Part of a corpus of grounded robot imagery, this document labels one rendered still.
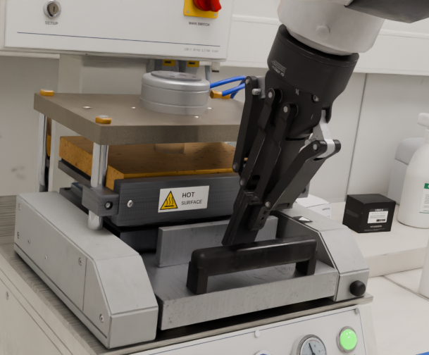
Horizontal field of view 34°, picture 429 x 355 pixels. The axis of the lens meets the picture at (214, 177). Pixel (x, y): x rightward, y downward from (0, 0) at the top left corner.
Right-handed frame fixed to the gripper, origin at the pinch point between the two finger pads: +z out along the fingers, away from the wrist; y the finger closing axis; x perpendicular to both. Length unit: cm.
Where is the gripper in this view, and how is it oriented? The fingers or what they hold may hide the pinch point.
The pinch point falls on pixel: (246, 220)
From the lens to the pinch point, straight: 71.4
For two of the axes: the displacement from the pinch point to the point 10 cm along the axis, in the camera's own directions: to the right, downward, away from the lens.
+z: -2.9, 8.1, 5.0
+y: 4.8, 5.8, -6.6
